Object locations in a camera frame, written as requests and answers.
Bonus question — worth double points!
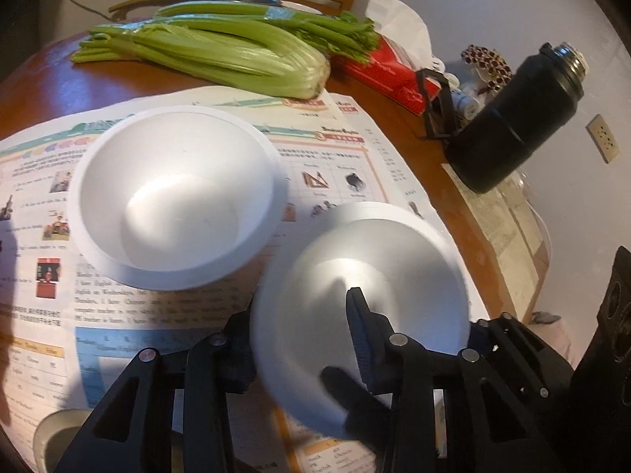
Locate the red tissue box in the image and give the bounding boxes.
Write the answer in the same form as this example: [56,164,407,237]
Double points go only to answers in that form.
[330,34,442,114]

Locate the celery bunch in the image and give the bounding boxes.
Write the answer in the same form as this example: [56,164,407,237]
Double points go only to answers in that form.
[70,2,380,100]

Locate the curved wooden chair back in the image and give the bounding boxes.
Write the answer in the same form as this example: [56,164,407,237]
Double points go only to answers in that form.
[108,0,203,15]

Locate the beige wall outlet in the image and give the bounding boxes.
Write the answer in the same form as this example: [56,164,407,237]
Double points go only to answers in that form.
[586,114,621,163]

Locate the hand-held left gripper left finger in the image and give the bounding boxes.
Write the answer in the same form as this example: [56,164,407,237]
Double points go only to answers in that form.
[53,311,257,473]

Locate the black insulated bottle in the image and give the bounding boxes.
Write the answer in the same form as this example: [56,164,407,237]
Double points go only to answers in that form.
[446,42,590,195]

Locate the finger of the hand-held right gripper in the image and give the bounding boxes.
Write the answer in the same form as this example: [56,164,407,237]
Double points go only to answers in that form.
[466,313,577,405]
[320,365,400,441]

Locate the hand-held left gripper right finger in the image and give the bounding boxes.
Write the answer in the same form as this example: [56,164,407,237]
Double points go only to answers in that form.
[345,286,563,473]

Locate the small white bottle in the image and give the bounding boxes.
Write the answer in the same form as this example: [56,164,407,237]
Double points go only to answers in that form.
[451,86,481,121]

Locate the white foam bowl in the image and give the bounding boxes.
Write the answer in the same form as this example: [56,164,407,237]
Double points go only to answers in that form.
[249,202,471,441]
[68,104,289,291]

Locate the white tissue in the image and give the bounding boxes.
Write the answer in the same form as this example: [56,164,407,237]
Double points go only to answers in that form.
[365,0,435,70]

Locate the black wire holder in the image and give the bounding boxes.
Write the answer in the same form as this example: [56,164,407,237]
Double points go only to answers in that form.
[415,68,464,141]

